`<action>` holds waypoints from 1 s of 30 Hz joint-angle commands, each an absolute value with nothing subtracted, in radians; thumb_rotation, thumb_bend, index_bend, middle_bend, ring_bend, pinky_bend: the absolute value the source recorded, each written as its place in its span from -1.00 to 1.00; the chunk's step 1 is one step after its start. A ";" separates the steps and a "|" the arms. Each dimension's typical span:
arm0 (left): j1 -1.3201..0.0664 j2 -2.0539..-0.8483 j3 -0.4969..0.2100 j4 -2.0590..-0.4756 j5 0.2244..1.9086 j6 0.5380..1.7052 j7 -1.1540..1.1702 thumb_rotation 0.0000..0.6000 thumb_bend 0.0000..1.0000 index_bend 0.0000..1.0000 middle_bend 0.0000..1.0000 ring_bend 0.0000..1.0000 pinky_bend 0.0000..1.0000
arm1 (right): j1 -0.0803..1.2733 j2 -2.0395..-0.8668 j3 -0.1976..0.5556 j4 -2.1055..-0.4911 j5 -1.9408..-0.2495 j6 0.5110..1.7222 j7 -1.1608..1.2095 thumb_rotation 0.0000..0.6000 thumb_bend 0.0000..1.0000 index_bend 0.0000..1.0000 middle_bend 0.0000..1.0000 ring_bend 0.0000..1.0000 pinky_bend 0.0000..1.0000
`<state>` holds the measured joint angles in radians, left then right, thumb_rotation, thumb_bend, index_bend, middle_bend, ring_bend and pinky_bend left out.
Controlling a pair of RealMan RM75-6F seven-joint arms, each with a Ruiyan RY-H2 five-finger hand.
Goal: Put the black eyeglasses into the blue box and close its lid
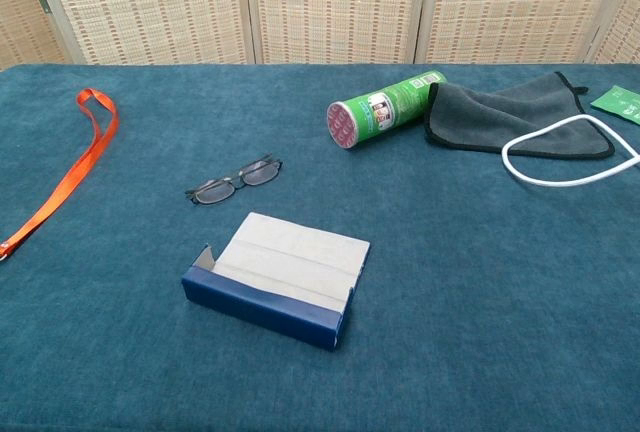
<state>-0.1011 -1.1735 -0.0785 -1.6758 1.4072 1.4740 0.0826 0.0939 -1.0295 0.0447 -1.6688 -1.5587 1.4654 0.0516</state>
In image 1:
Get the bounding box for woven bamboo folding screen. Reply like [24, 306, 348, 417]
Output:
[0, 0, 640, 72]

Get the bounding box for grey cloth with black trim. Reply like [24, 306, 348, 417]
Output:
[423, 70, 616, 159]

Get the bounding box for white power cable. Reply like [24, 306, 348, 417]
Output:
[500, 113, 640, 189]

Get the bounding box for blue glasses case grey lining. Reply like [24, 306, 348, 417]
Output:
[180, 211, 372, 352]

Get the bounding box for thin dark-framed eyeglasses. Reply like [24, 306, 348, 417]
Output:
[183, 153, 284, 207]

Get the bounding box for orange lanyard strap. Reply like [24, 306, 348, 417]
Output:
[0, 88, 121, 264]

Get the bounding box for green cylindrical snack can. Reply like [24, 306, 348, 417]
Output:
[326, 69, 448, 152]

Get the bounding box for blue table cover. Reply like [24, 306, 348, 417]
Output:
[0, 62, 640, 432]

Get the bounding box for green foil packet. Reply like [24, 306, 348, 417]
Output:
[589, 84, 640, 126]

